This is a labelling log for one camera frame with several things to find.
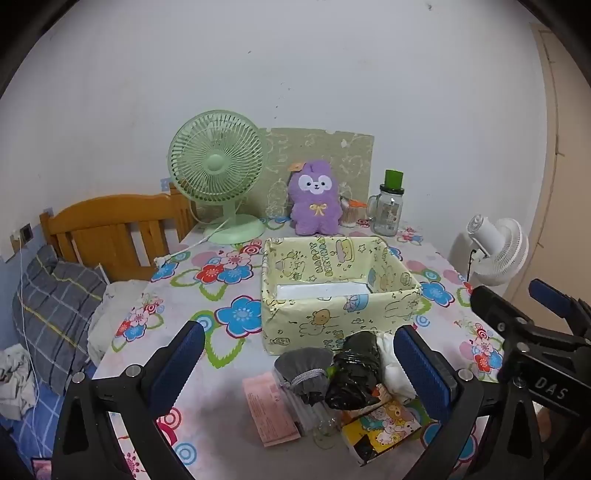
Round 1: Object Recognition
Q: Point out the white cloth roll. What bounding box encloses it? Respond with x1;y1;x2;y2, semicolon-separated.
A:
375;332;419;404

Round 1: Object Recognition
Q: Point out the grey plaid pillow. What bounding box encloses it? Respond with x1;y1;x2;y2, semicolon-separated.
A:
11;244;109;395

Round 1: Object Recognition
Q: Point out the wooden bed headboard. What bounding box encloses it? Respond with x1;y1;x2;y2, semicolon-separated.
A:
39;182;197;282

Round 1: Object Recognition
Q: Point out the thin white charging cable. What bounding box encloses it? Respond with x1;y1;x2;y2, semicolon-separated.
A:
16;235;37;384

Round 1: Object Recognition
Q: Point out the yellow printed storage box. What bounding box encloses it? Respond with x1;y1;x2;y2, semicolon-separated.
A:
261;235;423;356

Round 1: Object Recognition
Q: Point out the black sock roll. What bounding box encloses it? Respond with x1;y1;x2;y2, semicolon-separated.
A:
324;331;385;411

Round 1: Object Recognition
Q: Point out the white fan power cable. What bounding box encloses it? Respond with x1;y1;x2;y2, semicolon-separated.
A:
156;219;232;268

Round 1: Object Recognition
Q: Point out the purple plush toy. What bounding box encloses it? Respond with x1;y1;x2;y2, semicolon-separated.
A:
286;159;345;237

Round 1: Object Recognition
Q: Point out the glass mug with green lid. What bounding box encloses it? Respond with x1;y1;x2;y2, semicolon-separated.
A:
367;169;406;237

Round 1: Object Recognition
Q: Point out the yellow cartoon tissue pack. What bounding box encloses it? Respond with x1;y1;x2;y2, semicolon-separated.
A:
342;399;423;466

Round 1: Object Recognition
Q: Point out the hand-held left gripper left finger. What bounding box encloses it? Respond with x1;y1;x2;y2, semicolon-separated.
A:
51;320;206;480

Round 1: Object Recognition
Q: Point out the green printed placemat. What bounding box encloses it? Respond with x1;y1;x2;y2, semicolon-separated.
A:
259;128;375;222

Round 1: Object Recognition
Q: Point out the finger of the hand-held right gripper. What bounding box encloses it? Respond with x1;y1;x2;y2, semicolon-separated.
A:
529;278;591;337
470;285;591;352

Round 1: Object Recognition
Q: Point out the green desk fan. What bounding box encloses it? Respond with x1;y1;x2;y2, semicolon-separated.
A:
167;109;267;245

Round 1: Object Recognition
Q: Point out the crumpled grey white cloth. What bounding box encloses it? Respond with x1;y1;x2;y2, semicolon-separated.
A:
0;344;38;421

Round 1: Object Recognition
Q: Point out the cotton swab jar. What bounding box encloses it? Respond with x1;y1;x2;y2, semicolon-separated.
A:
340;198;368;228

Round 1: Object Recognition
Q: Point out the beige wardrobe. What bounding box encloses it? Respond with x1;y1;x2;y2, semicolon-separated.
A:
503;23;591;324

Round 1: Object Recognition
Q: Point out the white clip fan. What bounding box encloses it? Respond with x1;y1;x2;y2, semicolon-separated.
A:
464;213;530;287

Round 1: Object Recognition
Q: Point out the blue bed sheet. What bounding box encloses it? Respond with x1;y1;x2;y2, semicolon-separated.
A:
0;383;93;480

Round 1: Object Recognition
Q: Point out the pink tissue packet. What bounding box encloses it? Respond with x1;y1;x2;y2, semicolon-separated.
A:
242;375;301;448

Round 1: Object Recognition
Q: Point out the grey sock roll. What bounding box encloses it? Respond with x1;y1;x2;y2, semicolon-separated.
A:
274;347;334;407

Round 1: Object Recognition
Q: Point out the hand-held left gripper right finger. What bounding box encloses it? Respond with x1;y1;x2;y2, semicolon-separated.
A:
393;324;543;480

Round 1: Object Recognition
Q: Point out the person's right hand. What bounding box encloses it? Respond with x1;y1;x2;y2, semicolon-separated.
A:
536;406;553;440

